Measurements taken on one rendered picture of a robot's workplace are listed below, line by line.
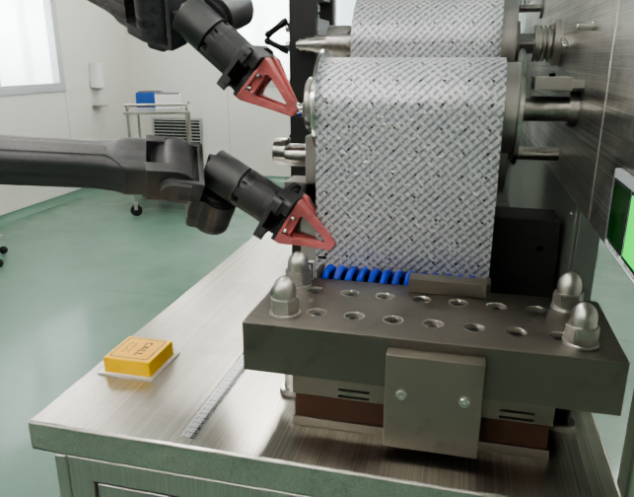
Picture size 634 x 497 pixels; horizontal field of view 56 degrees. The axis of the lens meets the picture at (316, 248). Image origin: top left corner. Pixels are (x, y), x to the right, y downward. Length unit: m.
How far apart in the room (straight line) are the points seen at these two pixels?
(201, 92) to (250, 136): 0.73
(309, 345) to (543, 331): 0.25
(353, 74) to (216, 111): 6.13
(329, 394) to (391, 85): 0.39
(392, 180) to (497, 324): 0.23
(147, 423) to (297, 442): 0.18
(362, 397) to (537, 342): 0.20
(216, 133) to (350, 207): 6.16
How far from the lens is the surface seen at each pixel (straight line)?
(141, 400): 0.81
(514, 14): 1.04
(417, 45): 1.02
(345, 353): 0.66
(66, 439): 0.80
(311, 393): 0.71
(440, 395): 0.65
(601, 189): 0.67
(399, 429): 0.68
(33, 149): 0.83
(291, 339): 0.67
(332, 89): 0.80
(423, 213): 0.80
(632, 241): 0.52
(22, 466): 2.37
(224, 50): 0.85
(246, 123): 6.79
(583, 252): 0.84
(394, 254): 0.82
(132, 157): 0.81
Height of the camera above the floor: 1.31
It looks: 18 degrees down
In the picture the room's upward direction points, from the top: straight up
